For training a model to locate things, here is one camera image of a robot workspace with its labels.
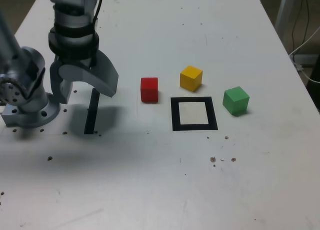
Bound black hanging cable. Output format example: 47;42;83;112
290;0;310;56

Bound black tape square outline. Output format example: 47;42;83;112
170;96;219;131

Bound green cube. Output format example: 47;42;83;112
222;86;250;116

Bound white metal post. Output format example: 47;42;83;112
274;0;294;28

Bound black tape strip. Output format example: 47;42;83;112
84;88;101;135

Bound white cable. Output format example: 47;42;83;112
288;26;320;83

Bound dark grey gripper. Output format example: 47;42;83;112
49;51;119;104

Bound red cube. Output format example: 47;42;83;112
140;77;159;103

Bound yellow cube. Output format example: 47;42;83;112
179;65;203;92

